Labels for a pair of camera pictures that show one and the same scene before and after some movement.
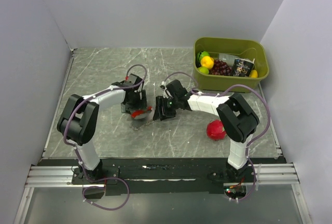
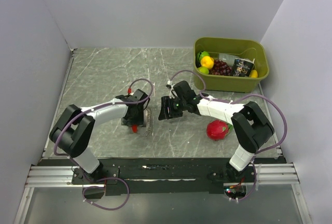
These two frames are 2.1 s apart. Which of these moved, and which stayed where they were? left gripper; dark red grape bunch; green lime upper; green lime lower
Moved: left gripper
Stayed: green lime upper; green lime lower; dark red grape bunch
